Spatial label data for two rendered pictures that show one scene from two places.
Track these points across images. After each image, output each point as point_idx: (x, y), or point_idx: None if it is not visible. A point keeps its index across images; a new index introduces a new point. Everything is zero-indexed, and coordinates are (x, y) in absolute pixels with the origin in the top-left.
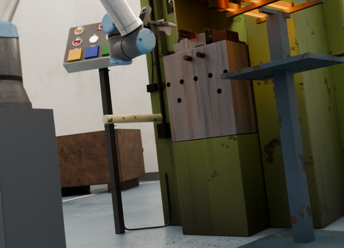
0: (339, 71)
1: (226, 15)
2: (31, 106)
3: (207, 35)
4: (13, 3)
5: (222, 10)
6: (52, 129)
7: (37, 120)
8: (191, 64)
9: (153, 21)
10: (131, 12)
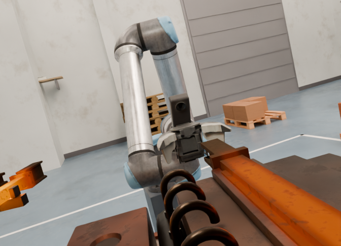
0: None
1: (27, 196)
2: (152, 190)
3: (178, 202)
4: (169, 112)
5: (27, 188)
6: (152, 209)
7: (149, 200)
8: None
9: (168, 131)
10: (127, 140)
